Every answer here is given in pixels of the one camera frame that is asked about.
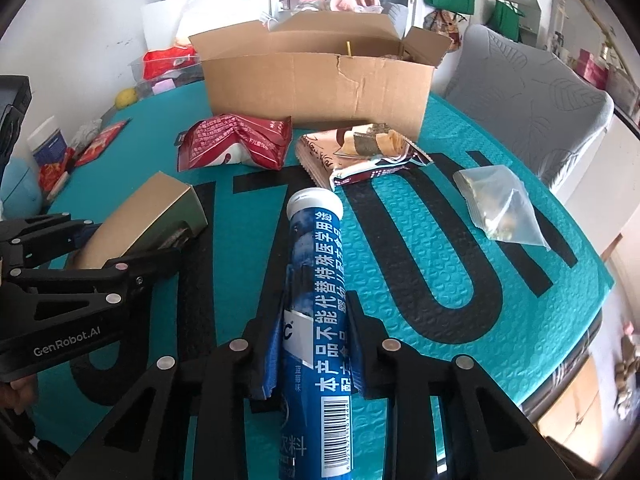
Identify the flat cardboard sheet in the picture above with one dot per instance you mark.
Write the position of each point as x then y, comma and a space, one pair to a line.
575, 400

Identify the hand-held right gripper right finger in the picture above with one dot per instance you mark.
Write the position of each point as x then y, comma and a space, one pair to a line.
365, 360

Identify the person's left hand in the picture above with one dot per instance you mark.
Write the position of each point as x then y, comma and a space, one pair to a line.
20, 394

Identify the grey covered chair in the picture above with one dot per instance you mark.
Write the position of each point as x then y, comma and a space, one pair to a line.
396, 17
525, 100

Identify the tan paper box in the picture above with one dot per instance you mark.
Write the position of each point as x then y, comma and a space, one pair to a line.
135, 220

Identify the brown boots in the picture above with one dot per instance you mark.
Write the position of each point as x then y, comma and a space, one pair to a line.
627, 375

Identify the clear plastic bin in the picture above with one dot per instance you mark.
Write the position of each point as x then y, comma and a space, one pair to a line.
165, 80

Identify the blue tablet tube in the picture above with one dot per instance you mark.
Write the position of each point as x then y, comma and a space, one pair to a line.
315, 285

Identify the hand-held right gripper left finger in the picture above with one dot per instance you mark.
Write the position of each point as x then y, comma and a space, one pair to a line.
270, 360

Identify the patterned shopping bag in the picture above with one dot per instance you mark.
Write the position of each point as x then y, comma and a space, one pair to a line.
441, 30

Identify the teal printed mat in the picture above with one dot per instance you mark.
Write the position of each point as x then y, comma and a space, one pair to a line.
425, 240

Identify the white jar blue label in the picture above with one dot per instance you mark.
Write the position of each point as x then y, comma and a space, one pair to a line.
47, 142

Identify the light blue bag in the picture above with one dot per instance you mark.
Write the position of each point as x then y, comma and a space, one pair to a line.
17, 187

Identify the patterned red sachet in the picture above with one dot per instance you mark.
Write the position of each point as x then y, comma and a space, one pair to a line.
52, 176

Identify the pink gift box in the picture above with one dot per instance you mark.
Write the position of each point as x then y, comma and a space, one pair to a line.
591, 67

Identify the red snack packet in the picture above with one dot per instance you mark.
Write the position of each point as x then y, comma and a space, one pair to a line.
235, 140

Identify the white fridge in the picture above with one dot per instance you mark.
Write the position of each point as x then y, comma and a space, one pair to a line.
160, 25

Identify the brown cardboard box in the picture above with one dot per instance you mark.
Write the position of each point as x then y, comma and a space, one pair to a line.
310, 90

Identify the brown snack packet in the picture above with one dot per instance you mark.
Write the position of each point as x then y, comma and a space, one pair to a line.
360, 160

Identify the large red packet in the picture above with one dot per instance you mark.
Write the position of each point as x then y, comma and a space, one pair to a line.
170, 62

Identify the clear zip bag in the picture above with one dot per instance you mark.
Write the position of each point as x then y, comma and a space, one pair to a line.
495, 205

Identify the yellow lemon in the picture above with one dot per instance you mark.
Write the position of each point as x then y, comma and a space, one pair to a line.
126, 98

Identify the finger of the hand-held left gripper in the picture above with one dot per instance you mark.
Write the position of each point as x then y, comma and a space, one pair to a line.
45, 232
125, 272

